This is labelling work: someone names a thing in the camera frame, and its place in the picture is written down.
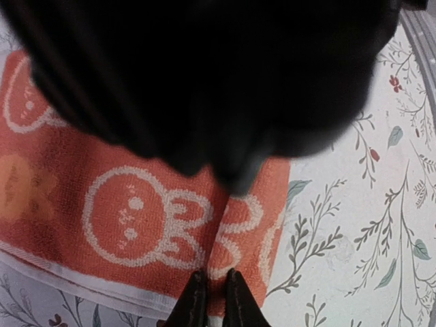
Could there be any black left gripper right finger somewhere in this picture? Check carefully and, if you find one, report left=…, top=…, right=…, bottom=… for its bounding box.
left=223, top=268, right=269, bottom=327

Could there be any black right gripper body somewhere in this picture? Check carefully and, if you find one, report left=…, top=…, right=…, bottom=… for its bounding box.
left=0, top=0, right=401, bottom=197

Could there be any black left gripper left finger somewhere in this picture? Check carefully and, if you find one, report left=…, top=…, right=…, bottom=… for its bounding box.
left=165, top=270, right=208, bottom=327

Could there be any orange patterned towel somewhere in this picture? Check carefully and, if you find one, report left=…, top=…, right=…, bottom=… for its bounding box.
left=1, top=50, right=290, bottom=326

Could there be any floral table cover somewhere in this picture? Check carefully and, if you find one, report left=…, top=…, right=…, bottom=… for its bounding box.
left=1, top=22, right=435, bottom=326

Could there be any aluminium front rail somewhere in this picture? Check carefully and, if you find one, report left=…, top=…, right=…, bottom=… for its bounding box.
left=398, top=0, right=436, bottom=113

